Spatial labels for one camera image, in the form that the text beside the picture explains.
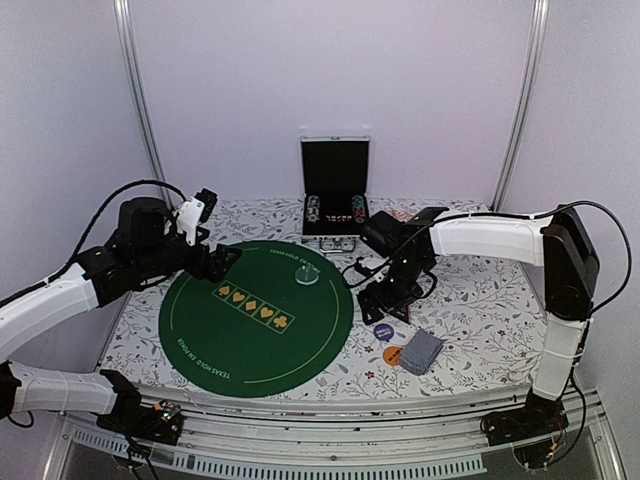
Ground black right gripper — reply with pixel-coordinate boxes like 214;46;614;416
356;255;427;326

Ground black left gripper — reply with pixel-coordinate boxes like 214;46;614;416
135;226;243;283

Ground purple small blind button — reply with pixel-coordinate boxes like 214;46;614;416
373;324;395;342

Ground orange big blind button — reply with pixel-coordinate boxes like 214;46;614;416
383;346;403;367

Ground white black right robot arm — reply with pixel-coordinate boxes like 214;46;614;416
351;207;599;436

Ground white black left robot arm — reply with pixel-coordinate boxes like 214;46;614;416
1;189;242;434

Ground red blue patterned bowl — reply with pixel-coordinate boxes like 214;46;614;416
388;209;414;222

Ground triangular all in marker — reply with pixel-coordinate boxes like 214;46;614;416
387;304;411;324

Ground right poker chip row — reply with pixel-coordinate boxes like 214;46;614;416
351;195;366;223

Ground poker chip row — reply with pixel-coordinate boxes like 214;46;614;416
306;195;320;223
351;195;366;223

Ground green round poker mat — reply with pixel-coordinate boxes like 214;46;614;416
159;241;354;398

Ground red dice row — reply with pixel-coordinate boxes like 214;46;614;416
325;215;352;223

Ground clear dealer button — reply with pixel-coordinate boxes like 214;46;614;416
294;264;320;286

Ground blue playing card deck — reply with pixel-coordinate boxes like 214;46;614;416
398;330;444;376

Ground left poker chip row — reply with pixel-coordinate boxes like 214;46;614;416
306;195;320;223

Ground aluminium poker chip case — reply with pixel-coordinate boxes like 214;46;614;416
300;136;371;254

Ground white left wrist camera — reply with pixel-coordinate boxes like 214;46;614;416
174;188;218;246

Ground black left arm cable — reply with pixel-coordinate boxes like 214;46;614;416
47;179;189;286

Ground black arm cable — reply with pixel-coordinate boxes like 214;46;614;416
532;200;633;321
47;179;189;286

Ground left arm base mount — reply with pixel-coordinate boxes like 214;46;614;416
96;371;184;446

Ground front aluminium rail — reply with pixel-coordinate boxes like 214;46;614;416
44;387;626;479

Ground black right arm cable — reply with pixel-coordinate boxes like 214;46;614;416
532;200;633;321

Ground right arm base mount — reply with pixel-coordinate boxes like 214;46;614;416
480;391;569;470

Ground left aluminium frame post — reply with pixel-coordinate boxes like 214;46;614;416
113;0;166;181

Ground aluminium frame post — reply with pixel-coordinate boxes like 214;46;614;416
491;0;550;211
113;0;166;181

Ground right aluminium frame post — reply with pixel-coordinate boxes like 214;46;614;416
491;0;550;211

